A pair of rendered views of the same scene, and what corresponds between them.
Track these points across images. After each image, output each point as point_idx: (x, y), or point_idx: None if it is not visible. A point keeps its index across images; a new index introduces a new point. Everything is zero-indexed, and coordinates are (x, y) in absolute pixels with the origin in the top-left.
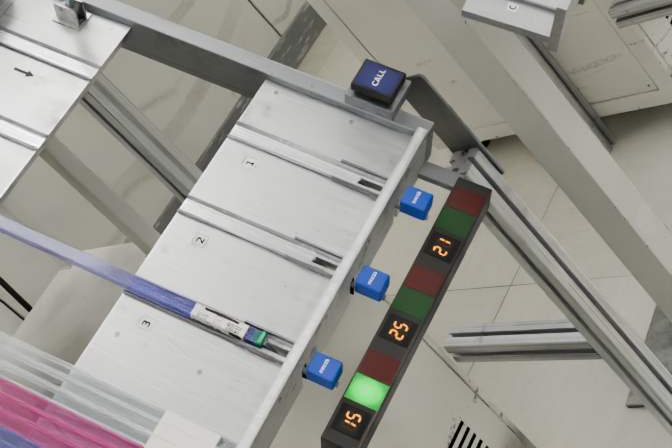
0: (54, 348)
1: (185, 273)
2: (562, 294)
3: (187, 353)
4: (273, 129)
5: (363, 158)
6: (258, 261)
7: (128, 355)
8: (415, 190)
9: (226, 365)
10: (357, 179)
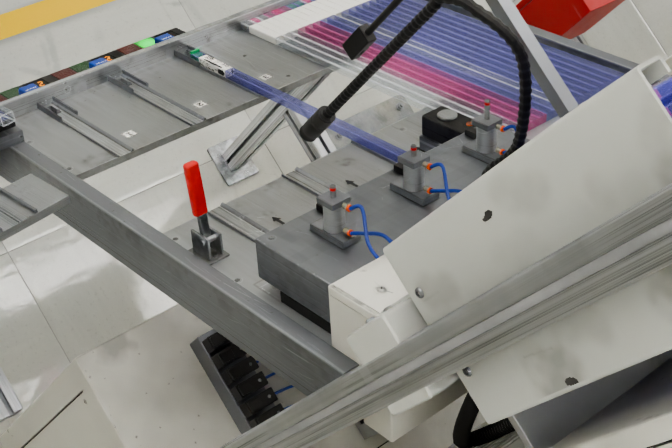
0: None
1: (222, 92)
2: None
3: (247, 62)
4: (93, 148)
5: (42, 122)
6: (167, 89)
7: (286, 67)
8: (27, 91)
9: (225, 55)
10: (59, 113)
